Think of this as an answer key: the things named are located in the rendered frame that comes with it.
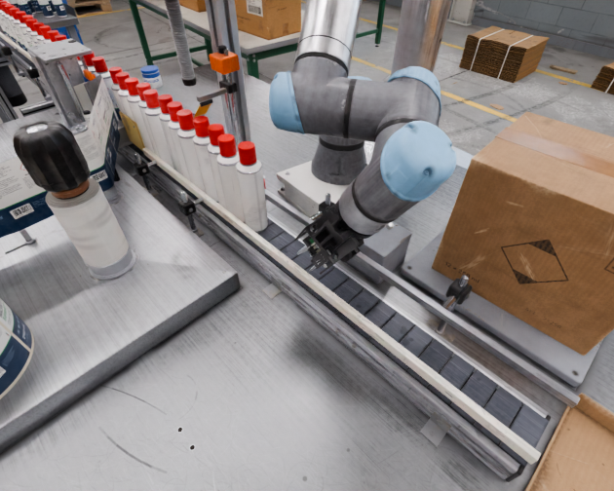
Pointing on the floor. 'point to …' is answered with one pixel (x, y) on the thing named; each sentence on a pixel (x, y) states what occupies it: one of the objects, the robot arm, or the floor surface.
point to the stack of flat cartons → (503, 54)
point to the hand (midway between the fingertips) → (318, 252)
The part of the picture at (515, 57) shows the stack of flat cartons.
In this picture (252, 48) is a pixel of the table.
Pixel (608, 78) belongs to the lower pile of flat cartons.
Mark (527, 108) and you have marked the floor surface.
